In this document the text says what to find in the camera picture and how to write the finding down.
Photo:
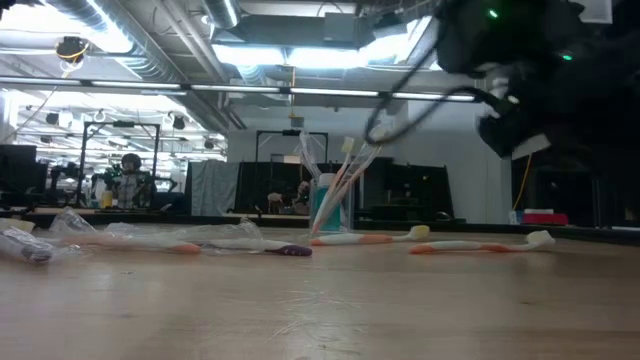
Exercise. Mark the plastic-wrapped purple white toothbrush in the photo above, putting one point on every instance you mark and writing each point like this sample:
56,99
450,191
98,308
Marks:
295,250
309,155
35,252

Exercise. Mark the blue mouthwash bottle white cap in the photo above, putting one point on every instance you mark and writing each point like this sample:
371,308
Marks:
324,181

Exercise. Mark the clear plastic wrapper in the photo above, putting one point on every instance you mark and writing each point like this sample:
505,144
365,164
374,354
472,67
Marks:
150,243

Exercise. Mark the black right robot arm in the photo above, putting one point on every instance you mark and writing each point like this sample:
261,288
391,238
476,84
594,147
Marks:
600,75

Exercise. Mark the long black ceiling light bar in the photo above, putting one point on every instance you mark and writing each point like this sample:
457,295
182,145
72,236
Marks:
325,92

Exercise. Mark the blue white box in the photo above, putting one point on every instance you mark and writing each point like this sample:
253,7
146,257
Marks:
515,217

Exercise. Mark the red box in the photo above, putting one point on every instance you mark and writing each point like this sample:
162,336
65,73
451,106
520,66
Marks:
545,219

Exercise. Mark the clear plastic cup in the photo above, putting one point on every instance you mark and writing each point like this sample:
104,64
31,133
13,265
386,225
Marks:
351,215

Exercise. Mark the person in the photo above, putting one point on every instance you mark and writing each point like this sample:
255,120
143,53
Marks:
131,187
300,195

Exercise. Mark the black partition panel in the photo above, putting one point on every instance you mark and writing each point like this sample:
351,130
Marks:
250,185

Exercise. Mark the grey curtain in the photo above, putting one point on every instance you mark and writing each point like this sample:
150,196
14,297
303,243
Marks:
212,187

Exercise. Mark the yellow bottle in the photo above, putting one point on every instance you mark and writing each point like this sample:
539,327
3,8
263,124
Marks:
106,199

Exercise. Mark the black monitor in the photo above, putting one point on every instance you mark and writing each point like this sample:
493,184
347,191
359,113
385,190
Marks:
20,167

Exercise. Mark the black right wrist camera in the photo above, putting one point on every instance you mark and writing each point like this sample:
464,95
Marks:
495,130

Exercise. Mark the grey wall vent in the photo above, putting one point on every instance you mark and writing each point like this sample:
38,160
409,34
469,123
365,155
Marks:
297,122

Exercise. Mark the black background station frame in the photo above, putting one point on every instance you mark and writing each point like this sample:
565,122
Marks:
280,132
120,124

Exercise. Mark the black table frame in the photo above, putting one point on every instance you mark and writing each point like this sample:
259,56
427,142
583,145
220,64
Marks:
575,234

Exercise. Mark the wide silver round air duct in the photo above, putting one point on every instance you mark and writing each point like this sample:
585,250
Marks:
222,12

